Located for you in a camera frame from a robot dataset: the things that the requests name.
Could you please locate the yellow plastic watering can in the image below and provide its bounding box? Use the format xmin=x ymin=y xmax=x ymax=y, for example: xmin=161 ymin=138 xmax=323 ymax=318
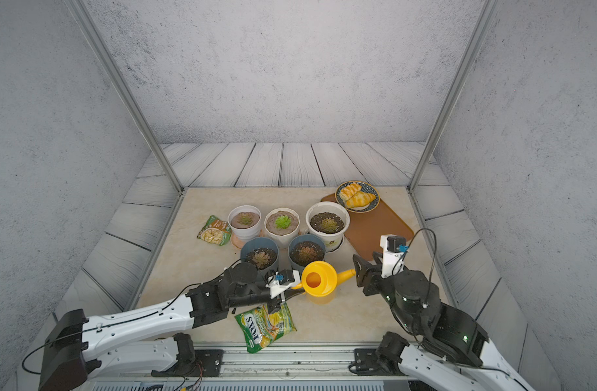
xmin=293 ymin=261 xmax=356 ymax=300

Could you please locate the blue pot succulent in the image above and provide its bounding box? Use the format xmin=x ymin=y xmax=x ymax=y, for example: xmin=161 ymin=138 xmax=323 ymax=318
xmin=241 ymin=237 xmax=280 ymax=275
xmin=288 ymin=234 xmax=326 ymax=273

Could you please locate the white ribbed pot green succulent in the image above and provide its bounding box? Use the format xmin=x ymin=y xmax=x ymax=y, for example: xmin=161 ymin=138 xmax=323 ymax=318
xmin=264 ymin=208 xmax=300 ymax=249

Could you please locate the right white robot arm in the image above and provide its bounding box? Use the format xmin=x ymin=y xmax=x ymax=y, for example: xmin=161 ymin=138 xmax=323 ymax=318
xmin=348 ymin=255 xmax=533 ymax=390

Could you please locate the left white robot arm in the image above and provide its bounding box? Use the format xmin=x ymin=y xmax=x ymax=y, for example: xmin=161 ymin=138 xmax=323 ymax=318
xmin=37 ymin=262 xmax=304 ymax=390

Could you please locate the large white pot dark soil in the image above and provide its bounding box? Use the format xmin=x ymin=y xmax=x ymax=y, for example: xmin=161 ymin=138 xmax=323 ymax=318
xmin=306 ymin=201 xmax=350 ymax=253

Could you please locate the white round pot pinkish soil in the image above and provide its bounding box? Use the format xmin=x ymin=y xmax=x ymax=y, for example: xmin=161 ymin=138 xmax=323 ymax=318
xmin=228 ymin=205 xmax=262 ymax=242

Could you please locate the green Fox's candy bag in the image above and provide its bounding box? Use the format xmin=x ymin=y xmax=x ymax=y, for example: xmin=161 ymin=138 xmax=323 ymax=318
xmin=234 ymin=303 xmax=297 ymax=354

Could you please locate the brown rectangular tray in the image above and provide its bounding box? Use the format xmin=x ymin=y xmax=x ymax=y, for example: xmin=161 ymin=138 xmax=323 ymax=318
xmin=325 ymin=200 xmax=414 ymax=267

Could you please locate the lower yellow pastry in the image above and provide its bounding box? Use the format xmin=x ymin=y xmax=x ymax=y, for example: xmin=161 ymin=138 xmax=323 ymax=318
xmin=345 ymin=192 xmax=377 ymax=209

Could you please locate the yellow pastry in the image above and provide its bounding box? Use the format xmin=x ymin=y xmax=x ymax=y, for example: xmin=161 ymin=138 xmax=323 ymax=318
xmin=339 ymin=182 xmax=362 ymax=202
xmin=345 ymin=192 xmax=377 ymax=209

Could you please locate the blue patterned plate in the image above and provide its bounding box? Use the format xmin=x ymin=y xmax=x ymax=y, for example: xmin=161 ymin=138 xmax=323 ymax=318
xmin=334 ymin=181 xmax=380 ymax=213

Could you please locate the terracotta saucer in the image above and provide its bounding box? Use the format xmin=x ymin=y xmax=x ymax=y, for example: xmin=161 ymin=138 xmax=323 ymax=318
xmin=231 ymin=232 xmax=261 ymax=249

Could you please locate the upper yellow pastry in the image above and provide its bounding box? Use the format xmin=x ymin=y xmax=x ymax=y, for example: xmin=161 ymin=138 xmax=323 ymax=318
xmin=339 ymin=182 xmax=362 ymax=202

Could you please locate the green snack packet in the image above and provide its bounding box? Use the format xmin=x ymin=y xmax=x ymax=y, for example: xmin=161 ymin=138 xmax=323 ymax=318
xmin=197 ymin=215 xmax=232 ymax=246

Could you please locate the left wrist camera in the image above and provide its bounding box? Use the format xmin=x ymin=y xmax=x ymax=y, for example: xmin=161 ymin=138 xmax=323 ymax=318
xmin=266 ymin=269 xmax=301 ymax=299

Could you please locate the aluminium front rail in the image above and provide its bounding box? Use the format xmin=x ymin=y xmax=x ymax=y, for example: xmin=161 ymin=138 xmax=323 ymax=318
xmin=72 ymin=343 xmax=505 ymax=391

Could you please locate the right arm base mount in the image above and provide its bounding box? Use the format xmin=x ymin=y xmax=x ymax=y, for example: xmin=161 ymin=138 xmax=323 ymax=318
xmin=347 ymin=332 xmax=412 ymax=376

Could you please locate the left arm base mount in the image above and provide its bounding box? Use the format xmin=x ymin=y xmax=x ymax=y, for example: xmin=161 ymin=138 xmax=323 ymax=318
xmin=151 ymin=333 xmax=224 ymax=378

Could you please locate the right aluminium frame post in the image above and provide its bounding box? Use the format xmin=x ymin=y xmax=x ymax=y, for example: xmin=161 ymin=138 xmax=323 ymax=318
xmin=408 ymin=0 xmax=500 ymax=194

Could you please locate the aluminium frame post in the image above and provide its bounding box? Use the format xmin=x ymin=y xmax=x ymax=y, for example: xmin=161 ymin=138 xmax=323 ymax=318
xmin=408 ymin=0 xmax=500 ymax=194
xmin=65 ymin=0 xmax=184 ymax=195

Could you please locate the left aluminium frame post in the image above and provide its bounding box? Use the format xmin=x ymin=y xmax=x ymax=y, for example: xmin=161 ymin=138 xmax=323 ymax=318
xmin=65 ymin=0 xmax=184 ymax=195

